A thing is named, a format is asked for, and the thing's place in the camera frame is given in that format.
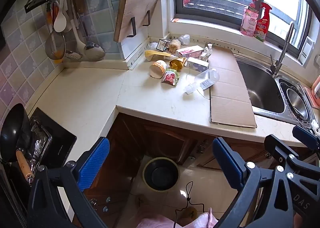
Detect yellow bag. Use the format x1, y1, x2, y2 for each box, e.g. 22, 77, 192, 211
169, 57, 187, 71

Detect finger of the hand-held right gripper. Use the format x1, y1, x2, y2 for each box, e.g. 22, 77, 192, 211
264, 134, 304, 168
292, 125, 320, 153

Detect white box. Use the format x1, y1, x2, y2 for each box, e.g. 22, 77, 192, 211
185, 57, 209, 72

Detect red printed carton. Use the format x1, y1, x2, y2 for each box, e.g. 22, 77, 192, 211
160, 68, 180, 86

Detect wooden corner cabinet door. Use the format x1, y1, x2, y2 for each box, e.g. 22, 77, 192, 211
140, 120, 200, 166

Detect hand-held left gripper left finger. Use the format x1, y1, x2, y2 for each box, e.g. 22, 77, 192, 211
27, 137, 110, 228

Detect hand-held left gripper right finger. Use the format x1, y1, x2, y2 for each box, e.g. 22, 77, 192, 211
212, 137, 296, 228

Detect beige loofah sponge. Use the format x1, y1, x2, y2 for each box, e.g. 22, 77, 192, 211
168, 39, 182, 54

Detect crumpled white paper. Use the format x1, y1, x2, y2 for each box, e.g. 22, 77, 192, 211
199, 43, 214, 62

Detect pink detergent bottle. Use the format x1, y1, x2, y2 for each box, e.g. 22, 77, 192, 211
240, 0, 259, 35

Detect clear plastic bottle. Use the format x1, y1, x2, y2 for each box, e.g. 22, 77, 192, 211
194, 68, 220, 91

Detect black metal bracket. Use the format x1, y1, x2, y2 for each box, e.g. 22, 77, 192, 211
126, 17, 136, 38
142, 10, 151, 27

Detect wooden cutting board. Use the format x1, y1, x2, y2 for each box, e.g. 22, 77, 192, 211
114, 0, 163, 43

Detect red spray bottle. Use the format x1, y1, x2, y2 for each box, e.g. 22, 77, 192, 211
253, 2, 273, 42

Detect pink cloth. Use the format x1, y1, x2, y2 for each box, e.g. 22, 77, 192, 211
304, 75, 320, 107

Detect round beige trash bin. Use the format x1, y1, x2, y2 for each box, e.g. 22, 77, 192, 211
142, 157, 181, 192

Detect steel sink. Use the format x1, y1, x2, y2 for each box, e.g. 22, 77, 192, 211
234, 53, 319, 128

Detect yellow white packet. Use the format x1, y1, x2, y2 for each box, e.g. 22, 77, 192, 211
144, 50, 175, 62

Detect black white patterned packet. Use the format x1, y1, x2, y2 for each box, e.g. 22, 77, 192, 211
156, 38, 168, 52

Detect cardboard sheet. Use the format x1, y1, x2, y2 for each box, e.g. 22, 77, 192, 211
207, 46, 257, 129

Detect white rice paddle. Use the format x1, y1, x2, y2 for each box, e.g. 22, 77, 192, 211
54, 0, 67, 33

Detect wooden handled spatula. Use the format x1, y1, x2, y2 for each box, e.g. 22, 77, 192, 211
72, 0, 85, 14

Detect pink box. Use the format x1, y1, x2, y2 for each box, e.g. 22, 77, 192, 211
175, 45, 205, 58

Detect yellow slipper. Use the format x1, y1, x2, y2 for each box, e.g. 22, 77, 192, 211
181, 205, 198, 221

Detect white wall socket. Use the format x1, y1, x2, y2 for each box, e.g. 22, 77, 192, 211
299, 36, 315, 66

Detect steel ladle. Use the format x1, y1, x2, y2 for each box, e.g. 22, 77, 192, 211
71, 0, 106, 59

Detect black wok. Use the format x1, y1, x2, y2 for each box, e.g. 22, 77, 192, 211
0, 103, 34, 183

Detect black gas stove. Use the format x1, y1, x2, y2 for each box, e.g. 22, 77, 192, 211
5, 106, 77, 186

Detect black cable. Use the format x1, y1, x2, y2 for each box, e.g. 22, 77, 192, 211
174, 181, 208, 228

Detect person's pink pants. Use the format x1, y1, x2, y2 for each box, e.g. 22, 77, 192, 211
136, 208, 218, 228

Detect paper cup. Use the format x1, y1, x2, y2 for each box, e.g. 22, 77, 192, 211
149, 59, 167, 79

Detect steel faucet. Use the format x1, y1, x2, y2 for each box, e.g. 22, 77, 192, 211
270, 21, 295, 76

